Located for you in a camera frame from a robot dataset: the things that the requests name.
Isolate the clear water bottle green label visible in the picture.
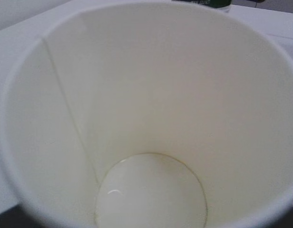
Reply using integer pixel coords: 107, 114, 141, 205
172, 0, 232, 12

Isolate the white paper cup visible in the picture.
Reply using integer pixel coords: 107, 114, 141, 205
0, 1, 293, 228

